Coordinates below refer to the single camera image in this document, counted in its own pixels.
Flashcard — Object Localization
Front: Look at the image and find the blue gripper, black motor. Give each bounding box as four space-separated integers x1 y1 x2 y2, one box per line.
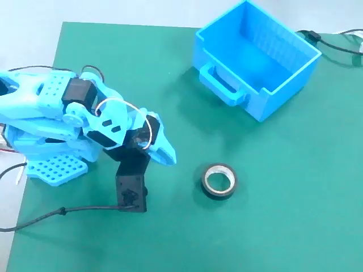
126 107 177 165

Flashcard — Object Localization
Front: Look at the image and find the black electrical tape roll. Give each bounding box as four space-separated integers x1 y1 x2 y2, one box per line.
200 163 238 201

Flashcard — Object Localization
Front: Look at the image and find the green work mat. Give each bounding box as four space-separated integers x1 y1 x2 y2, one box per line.
5 22 363 272

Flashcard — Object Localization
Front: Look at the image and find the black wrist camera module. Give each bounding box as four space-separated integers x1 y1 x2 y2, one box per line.
102 141 150 214

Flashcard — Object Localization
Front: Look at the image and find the thin white looped wire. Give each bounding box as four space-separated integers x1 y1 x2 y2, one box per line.
95 97 154 150

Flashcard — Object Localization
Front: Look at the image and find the black camera cable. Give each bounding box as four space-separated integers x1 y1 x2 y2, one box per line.
0 205 136 233

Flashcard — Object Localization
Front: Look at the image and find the thin black arm wire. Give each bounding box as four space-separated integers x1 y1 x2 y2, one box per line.
81 65 104 83

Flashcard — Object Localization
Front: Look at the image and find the blue plastic box with handle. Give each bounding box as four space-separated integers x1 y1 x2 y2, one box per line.
192 0 323 123

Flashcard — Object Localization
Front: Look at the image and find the white base wire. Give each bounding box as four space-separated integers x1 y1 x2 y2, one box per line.
15 161 28 185

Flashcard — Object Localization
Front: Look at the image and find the black base power cable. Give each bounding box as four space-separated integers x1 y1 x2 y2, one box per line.
0 161 28 181

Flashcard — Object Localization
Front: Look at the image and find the black cable with inline connector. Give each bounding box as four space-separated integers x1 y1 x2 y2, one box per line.
296 29 363 54

